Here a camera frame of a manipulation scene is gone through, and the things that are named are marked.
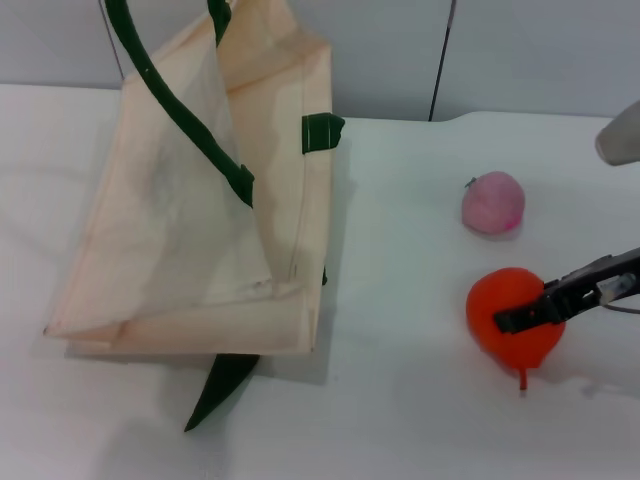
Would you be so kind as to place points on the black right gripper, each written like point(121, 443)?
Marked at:
point(580, 290)

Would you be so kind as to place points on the orange toy fruit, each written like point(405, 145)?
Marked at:
point(490, 300)

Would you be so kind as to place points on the pink toy peach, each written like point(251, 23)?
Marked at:
point(492, 202)

